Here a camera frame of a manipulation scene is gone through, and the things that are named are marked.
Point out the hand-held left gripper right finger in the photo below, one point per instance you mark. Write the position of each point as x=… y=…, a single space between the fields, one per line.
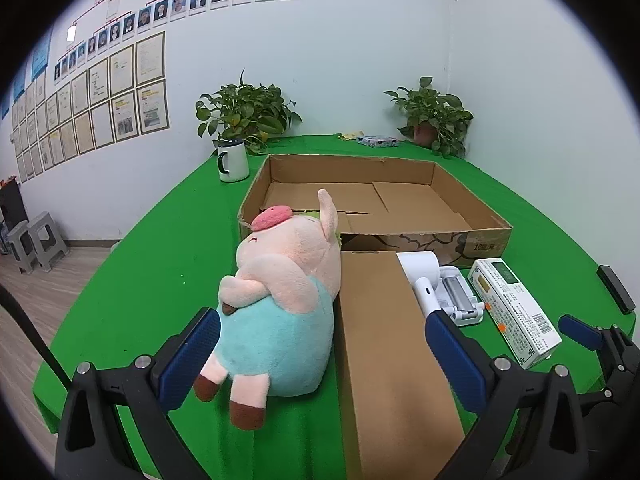
x=452 y=360

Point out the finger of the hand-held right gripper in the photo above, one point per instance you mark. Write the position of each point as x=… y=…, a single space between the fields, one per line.
x=580 y=332
x=616 y=289

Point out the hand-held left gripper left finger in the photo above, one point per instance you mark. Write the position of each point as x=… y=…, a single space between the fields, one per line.
x=192 y=355

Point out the white folding phone stand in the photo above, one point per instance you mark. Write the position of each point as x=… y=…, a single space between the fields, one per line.
x=462 y=310

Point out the long brown carton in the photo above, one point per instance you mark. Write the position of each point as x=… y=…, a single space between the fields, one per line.
x=385 y=360

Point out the white medicine box green label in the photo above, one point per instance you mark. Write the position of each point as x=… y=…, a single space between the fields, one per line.
x=515 y=310

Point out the white hair dryer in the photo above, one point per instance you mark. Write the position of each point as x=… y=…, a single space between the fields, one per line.
x=417 y=265

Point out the pink pig plush toy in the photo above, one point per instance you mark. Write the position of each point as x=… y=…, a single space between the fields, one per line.
x=280 y=285

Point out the large cardboard box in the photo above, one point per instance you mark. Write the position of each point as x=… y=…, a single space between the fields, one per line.
x=320 y=170

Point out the green tablecloth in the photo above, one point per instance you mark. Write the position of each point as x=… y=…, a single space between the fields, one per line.
x=150 y=260

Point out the grey plastic stool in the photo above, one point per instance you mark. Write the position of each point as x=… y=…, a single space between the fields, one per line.
x=47 y=240
x=20 y=247

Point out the white mug planter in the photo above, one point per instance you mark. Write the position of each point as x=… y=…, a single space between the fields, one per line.
x=234 y=162

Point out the brown plant pot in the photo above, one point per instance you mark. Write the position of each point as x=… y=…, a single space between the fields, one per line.
x=424 y=135

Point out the small blue white packet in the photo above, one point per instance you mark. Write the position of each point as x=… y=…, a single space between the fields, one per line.
x=377 y=141

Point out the dark panel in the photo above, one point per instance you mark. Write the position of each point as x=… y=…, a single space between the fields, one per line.
x=12 y=207

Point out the yellow paper scrap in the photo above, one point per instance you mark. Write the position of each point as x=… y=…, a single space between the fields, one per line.
x=350 y=135

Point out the bushy green pothos plant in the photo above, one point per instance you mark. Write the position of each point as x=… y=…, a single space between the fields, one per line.
x=245 y=110

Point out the green plant with brown pot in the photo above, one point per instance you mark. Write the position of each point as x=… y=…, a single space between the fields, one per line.
x=435 y=107

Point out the wall of framed documents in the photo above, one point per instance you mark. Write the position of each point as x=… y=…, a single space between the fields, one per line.
x=100 y=110

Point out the wall row of portrait photos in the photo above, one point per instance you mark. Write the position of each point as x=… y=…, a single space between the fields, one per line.
x=200 y=0

